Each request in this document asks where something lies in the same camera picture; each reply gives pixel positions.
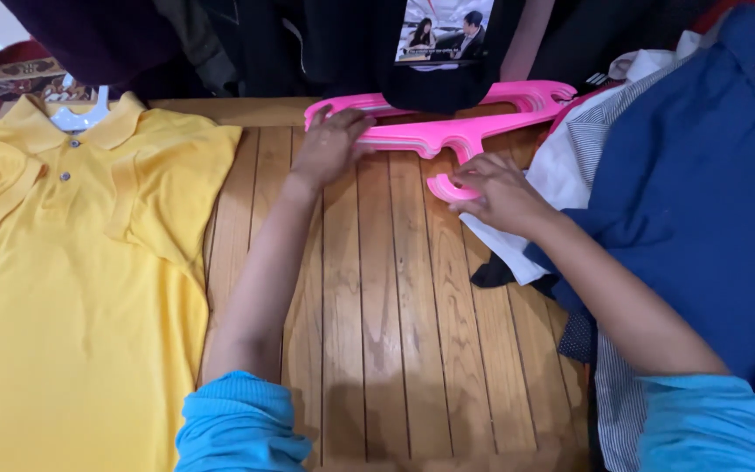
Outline person's right hand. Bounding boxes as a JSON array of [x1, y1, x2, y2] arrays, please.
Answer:
[[448, 153, 557, 239]]

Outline person's left hand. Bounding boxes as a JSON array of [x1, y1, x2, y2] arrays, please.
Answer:
[[290, 105, 377, 191]]

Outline stack of pink plastic hangers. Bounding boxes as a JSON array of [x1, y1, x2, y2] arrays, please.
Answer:
[[303, 80, 578, 203]]

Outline white shirt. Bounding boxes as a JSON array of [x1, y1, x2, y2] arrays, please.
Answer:
[[459, 31, 703, 287]]

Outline black printed t-shirt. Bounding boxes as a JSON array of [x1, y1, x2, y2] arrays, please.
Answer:
[[325, 0, 529, 115]]

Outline black hanging garments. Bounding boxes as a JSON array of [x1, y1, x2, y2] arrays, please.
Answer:
[[115, 0, 726, 101]]

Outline black dotted garment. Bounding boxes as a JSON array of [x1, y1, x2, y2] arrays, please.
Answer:
[[557, 309, 599, 365]]

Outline blue shirt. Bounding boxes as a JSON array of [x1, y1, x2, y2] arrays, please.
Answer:
[[523, 5, 755, 453]]

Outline dark purple garment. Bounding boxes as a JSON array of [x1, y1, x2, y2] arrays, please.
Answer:
[[0, 0, 185, 87]]

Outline white plastic hanger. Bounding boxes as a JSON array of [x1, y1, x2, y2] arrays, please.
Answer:
[[48, 73, 111, 133]]

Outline grey striped shirt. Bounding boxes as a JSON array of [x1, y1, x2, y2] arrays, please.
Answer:
[[558, 26, 755, 472]]

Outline yellow polo shirt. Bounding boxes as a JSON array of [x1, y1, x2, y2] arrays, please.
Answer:
[[0, 90, 243, 472]]

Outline person's left blue sleeve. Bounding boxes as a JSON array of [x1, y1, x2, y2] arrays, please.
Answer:
[[174, 370, 314, 472]]

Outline person's blue sleeve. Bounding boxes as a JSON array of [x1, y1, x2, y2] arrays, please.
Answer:
[[637, 374, 755, 472], [174, 370, 314, 472]]

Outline person's right blue sleeve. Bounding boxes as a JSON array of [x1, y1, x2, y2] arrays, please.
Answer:
[[637, 374, 755, 472]]

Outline patterned red carpet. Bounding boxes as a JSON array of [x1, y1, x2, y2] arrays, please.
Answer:
[[0, 41, 98, 135]]

